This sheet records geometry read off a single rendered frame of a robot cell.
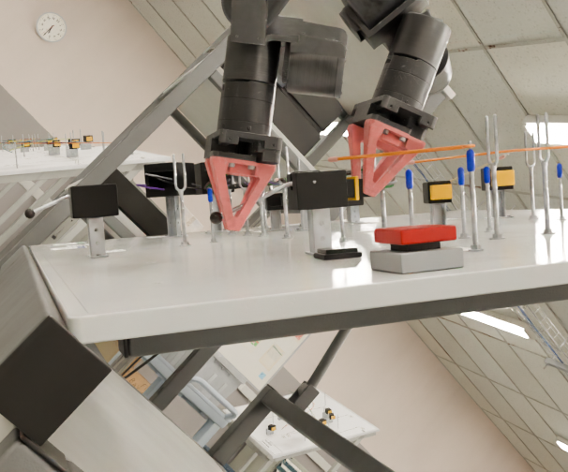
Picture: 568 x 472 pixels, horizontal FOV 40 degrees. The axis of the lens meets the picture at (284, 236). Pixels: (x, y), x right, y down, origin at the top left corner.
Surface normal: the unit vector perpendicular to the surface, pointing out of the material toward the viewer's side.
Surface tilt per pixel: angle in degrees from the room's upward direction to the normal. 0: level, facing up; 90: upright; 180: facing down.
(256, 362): 90
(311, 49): 132
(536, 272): 90
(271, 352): 89
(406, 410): 90
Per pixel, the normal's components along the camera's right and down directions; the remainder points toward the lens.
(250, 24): -0.11, 0.58
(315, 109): 0.35, 0.05
